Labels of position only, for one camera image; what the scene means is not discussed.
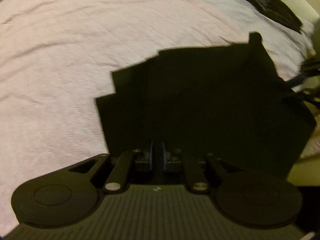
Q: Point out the black zip fleece jacket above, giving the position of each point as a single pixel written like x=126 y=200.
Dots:
x=228 y=101

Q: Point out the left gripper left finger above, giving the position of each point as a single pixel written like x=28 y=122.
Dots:
x=130 y=166

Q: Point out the pink grey bedspread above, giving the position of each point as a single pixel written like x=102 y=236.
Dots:
x=57 y=57

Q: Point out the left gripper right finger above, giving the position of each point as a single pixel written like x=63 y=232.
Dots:
x=183 y=168

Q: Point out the folded dark clothes stack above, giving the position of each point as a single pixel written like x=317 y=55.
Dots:
x=279 y=12

